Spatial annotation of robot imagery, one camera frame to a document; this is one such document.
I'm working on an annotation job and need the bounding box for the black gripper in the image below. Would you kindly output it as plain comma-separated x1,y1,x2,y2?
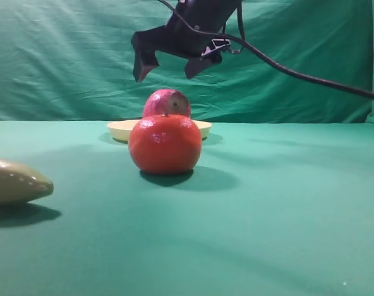
131,0,241,83

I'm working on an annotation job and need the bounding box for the red apple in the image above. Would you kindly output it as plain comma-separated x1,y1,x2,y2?
142,89,192,117

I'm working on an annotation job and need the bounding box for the pale yellow plate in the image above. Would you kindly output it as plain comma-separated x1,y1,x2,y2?
107,119,212,142

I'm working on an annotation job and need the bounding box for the orange tangerine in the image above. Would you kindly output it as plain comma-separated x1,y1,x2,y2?
128,113,202,175

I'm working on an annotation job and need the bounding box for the green backdrop cloth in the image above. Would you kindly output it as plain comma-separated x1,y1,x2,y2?
0,1,374,123

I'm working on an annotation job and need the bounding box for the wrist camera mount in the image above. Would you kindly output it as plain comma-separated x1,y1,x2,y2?
201,38,244,59

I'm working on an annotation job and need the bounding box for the black cable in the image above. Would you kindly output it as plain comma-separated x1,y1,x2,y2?
157,0,374,103

